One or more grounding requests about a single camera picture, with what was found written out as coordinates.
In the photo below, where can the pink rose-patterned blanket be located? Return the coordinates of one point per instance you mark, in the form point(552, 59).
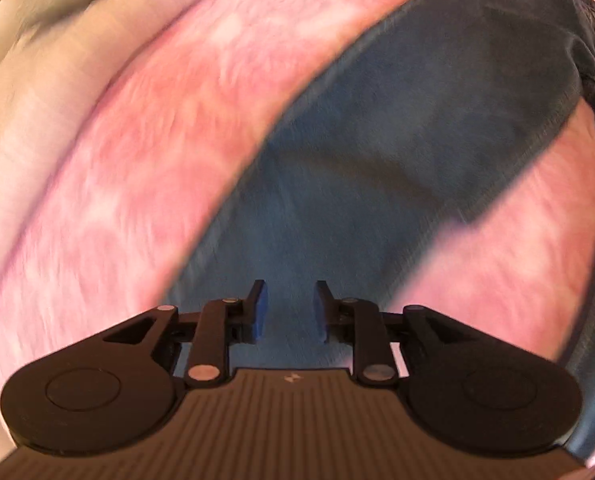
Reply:
point(127, 185)

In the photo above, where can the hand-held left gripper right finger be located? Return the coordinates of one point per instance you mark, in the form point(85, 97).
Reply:
point(322, 311)

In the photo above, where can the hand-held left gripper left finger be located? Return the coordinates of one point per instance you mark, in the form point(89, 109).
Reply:
point(260, 311)

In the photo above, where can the blue denim jeans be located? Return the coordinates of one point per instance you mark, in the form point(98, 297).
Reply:
point(377, 135)

